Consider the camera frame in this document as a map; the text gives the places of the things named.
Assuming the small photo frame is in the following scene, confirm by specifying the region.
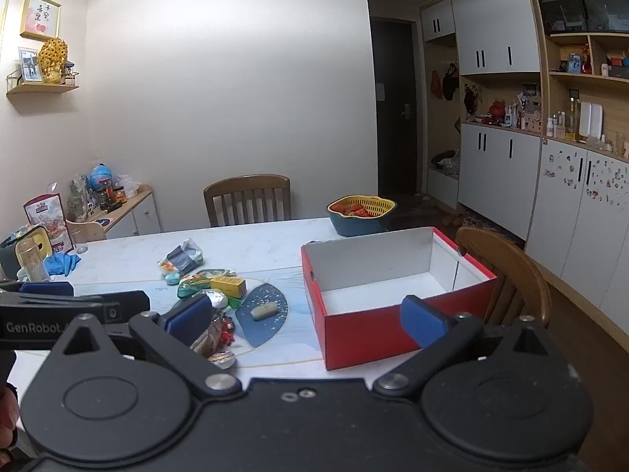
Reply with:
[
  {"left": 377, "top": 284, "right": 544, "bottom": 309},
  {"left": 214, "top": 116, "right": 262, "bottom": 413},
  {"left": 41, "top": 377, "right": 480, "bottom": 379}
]
[{"left": 18, "top": 47, "right": 40, "bottom": 83}]

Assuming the silver foil wrapped item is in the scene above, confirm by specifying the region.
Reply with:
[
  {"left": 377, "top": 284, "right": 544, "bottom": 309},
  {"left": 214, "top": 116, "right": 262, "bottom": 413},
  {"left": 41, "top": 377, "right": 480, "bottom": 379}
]
[{"left": 195, "top": 291, "right": 229, "bottom": 310}]

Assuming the tall yellow bottle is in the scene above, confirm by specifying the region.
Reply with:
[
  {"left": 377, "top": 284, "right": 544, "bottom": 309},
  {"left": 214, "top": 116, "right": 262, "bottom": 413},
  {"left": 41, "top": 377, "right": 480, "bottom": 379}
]
[{"left": 565, "top": 98, "right": 582, "bottom": 142}]

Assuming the gold framed picture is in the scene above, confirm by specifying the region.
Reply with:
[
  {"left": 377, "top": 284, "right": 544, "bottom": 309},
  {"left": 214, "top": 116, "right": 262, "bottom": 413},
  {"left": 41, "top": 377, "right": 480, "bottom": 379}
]
[{"left": 20, "top": 0, "right": 63, "bottom": 41}]

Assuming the silver snack packet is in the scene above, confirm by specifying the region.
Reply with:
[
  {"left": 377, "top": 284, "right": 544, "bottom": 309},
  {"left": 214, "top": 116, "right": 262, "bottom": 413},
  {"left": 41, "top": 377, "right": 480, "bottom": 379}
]
[{"left": 157, "top": 238, "right": 204, "bottom": 276}]

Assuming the yellow carton box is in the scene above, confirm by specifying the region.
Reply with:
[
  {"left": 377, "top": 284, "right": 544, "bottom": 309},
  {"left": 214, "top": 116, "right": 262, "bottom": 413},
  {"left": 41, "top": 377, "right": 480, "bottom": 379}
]
[{"left": 210, "top": 275, "right": 246, "bottom": 300}]

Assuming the red cardboard box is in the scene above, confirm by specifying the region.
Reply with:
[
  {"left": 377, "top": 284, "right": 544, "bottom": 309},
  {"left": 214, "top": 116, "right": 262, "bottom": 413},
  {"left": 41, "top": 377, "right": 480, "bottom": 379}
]
[{"left": 301, "top": 227, "right": 499, "bottom": 371}]

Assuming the white rectangular box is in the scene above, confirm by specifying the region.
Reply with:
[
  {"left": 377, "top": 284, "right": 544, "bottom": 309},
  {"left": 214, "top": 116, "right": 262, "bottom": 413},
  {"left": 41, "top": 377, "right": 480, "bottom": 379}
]
[{"left": 579, "top": 103, "right": 605, "bottom": 141}]

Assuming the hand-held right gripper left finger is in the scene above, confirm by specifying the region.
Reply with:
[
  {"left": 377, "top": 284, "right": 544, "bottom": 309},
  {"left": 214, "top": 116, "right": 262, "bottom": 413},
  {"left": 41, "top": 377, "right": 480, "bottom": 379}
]
[{"left": 48, "top": 295, "right": 244, "bottom": 399}]

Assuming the clear plastic tumbler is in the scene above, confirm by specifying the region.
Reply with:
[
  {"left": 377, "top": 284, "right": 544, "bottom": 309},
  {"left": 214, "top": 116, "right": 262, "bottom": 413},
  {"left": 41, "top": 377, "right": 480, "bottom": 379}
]
[{"left": 16, "top": 238, "right": 51, "bottom": 282}]

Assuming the dark container yellow lid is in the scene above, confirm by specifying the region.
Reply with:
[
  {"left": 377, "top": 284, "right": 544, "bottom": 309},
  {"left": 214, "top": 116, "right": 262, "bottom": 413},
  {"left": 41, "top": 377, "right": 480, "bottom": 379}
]
[{"left": 0, "top": 225, "right": 52, "bottom": 281}]

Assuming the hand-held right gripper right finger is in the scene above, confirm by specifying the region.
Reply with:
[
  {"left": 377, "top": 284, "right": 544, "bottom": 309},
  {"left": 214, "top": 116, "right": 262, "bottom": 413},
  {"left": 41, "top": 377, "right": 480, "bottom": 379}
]
[{"left": 372, "top": 296, "right": 566, "bottom": 397}]

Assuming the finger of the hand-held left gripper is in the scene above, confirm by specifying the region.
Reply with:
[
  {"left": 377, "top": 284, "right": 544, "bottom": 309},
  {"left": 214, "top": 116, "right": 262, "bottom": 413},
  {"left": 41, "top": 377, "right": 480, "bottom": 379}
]
[
  {"left": 0, "top": 280, "right": 74, "bottom": 299},
  {"left": 101, "top": 291, "right": 151, "bottom": 328}
]

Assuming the red brown snack packet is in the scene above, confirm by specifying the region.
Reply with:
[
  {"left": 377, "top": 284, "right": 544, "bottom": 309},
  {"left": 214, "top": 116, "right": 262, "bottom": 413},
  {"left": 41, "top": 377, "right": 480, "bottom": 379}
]
[{"left": 191, "top": 315, "right": 237, "bottom": 356}]

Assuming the low white side cabinet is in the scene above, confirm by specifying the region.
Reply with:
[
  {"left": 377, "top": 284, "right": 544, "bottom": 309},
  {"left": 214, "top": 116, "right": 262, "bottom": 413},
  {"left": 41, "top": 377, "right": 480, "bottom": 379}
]
[{"left": 87, "top": 184, "right": 163, "bottom": 242}]

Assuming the blue rubber glove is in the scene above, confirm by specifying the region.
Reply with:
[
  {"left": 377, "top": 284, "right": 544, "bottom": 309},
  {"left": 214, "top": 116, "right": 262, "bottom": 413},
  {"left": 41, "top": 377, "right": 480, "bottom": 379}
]
[{"left": 45, "top": 252, "right": 82, "bottom": 277}]

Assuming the red snack bag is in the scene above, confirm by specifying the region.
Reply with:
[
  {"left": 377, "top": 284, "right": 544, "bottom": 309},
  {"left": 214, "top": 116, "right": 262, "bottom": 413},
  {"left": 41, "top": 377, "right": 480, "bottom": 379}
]
[{"left": 23, "top": 193, "right": 75, "bottom": 254}]

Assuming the dark entrance door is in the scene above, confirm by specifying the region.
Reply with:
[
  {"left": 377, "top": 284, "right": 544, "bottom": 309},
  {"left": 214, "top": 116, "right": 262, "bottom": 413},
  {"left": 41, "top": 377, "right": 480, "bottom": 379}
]
[{"left": 370, "top": 17, "right": 422, "bottom": 198}]

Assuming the person's left hand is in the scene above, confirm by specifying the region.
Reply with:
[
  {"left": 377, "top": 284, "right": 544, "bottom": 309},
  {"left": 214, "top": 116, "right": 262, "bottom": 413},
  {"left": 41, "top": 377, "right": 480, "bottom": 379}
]
[{"left": 0, "top": 384, "right": 20, "bottom": 450}]

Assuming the yellow colander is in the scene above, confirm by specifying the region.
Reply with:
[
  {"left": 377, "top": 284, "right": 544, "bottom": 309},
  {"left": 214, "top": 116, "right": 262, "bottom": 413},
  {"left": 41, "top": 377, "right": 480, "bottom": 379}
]
[{"left": 327, "top": 195, "right": 398, "bottom": 219}]

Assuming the black hanging bag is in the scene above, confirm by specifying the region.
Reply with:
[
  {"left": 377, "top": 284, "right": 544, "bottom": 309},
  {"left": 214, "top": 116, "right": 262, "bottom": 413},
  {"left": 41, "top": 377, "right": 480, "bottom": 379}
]
[{"left": 441, "top": 63, "right": 461, "bottom": 102}]

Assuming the white green cloth pouch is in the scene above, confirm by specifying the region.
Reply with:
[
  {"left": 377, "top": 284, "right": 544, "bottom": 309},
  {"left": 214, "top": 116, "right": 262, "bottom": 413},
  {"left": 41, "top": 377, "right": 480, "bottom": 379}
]
[{"left": 178, "top": 273, "right": 213, "bottom": 301}]

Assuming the blue basin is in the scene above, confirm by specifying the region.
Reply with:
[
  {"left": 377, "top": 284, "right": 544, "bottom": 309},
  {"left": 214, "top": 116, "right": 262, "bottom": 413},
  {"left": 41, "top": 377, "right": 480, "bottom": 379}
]
[{"left": 329, "top": 209, "right": 397, "bottom": 238}]

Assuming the wooden wall shelf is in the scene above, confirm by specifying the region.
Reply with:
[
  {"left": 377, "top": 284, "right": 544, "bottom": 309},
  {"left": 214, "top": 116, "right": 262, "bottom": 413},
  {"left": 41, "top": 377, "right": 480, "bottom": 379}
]
[{"left": 6, "top": 68, "right": 80, "bottom": 98}]

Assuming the dark blue placemat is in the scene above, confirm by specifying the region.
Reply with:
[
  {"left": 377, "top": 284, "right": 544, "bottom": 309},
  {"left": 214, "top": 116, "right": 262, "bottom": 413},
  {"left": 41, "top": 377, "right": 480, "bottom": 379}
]
[{"left": 235, "top": 280, "right": 290, "bottom": 350}]

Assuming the golden ornament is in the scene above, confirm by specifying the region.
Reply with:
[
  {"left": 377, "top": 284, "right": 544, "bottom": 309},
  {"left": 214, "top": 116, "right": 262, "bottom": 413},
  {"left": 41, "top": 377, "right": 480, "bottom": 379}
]
[{"left": 38, "top": 38, "right": 69, "bottom": 85}]

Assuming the white wooden wall cabinet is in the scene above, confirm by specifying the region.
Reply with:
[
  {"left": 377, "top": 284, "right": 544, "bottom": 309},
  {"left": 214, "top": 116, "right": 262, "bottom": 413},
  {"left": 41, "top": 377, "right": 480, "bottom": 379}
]
[{"left": 419, "top": 0, "right": 629, "bottom": 341}]

